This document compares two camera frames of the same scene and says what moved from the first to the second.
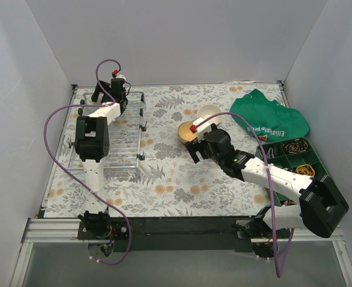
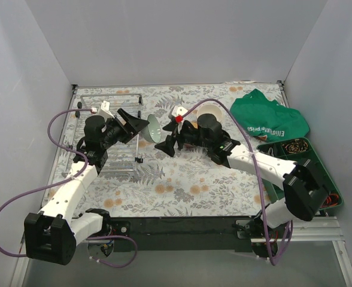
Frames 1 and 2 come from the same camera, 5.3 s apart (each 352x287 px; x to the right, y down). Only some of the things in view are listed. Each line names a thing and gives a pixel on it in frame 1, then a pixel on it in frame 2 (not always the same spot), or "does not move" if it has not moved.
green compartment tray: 297,155 does not move
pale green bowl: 90,101 to 152,131
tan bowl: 208,110 does not move
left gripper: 97,92 to 125,127
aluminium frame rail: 47,229 does not move
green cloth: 271,121 does not move
